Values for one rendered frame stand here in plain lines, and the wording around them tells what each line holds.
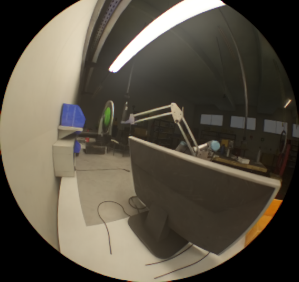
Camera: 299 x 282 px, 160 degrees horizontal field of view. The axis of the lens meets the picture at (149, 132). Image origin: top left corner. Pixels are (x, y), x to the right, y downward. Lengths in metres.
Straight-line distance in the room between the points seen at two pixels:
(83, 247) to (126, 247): 0.14
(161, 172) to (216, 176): 0.13
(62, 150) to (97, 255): 0.57
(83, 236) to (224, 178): 0.45
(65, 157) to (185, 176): 0.66
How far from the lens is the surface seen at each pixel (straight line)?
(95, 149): 1.25
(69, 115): 0.89
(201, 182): 0.22
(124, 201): 0.59
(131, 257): 0.41
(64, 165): 0.75
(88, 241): 0.44
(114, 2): 1.05
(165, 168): 0.26
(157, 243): 0.43
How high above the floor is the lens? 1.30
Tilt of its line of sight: 3 degrees down
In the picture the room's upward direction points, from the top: 8 degrees clockwise
